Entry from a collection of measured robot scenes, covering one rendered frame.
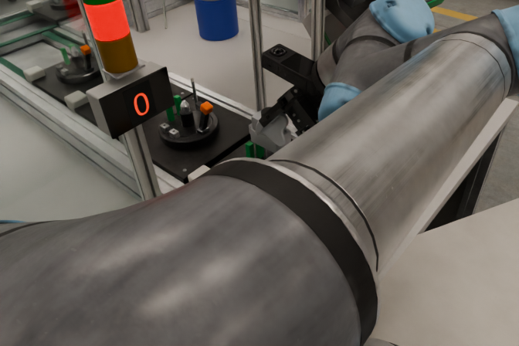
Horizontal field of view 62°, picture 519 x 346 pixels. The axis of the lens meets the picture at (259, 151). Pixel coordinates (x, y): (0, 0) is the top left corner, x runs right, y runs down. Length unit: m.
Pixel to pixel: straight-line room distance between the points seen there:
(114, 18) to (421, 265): 0.68
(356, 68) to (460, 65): 0.17
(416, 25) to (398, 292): 0.49
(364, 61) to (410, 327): 0.49
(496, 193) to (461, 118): 2.14
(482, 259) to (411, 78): 0.69
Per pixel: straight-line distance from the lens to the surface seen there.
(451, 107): 0.28
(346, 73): 0.48
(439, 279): 0.88
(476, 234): 0.98
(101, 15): 0.64
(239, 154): 0.93
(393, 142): 0.22
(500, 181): 2.49
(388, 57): 0.46
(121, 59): 0.66
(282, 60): 0.68
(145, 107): 0.70
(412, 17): 0.53
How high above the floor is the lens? 1.55
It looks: 39 degrees down
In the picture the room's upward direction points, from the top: 5 degrees counter-clockwise
